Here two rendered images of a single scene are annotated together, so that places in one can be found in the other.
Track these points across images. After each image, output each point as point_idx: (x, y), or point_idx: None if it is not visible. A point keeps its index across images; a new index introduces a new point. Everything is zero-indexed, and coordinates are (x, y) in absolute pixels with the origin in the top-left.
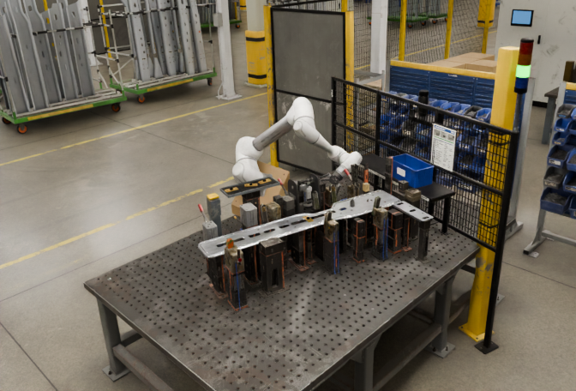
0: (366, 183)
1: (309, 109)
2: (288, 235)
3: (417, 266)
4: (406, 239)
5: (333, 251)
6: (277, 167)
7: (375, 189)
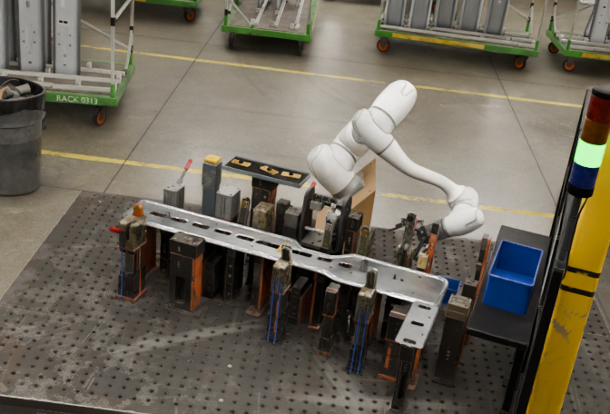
0: (423, 255)
1: (395, 101)
2: None
3: (374, 410)
4: (411, 369)
5: (273, 308)
6: (375, 179)
7: None
